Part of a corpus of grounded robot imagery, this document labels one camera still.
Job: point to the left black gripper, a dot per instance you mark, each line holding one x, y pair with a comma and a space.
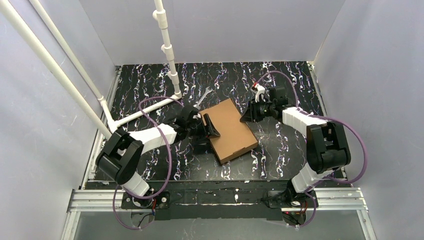
204, 128

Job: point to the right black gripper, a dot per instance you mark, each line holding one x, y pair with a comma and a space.
256, 111

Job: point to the brown cardboard box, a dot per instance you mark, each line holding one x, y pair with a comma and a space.
236, 138

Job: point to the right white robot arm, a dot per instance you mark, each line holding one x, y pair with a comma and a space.
327, 149

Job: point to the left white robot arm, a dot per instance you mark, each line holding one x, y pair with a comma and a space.
120, 156

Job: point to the silver wrench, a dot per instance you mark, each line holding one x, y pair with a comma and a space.
207, 91

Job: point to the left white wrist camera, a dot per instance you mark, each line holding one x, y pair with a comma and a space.
197, 116

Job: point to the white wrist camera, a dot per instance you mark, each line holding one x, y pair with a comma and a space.
197, 116
259, 92

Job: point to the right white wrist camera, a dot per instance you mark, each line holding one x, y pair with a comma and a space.
259, 92

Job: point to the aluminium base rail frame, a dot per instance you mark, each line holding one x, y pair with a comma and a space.
205, 199

